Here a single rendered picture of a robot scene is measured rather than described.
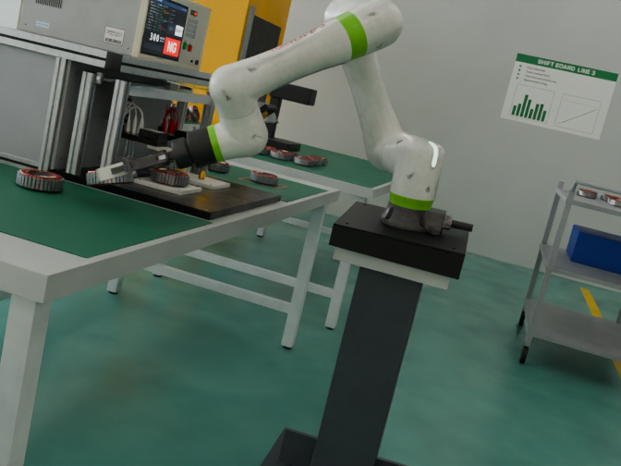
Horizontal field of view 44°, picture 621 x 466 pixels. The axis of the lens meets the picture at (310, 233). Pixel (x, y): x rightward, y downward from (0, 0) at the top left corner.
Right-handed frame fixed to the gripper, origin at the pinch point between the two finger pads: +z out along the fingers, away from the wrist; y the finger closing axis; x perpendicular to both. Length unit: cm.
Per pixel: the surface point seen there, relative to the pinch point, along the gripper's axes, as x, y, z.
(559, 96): -17, 497, -311
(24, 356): -29, -58, 12
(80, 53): 33.5, 17.9, 1.7
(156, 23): 39, 34, -18
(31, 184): 2.4, -1.7, 18.6
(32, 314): -23, -59, 8
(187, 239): -20.1, -11.3, -14.9
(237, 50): 84, 395, -40
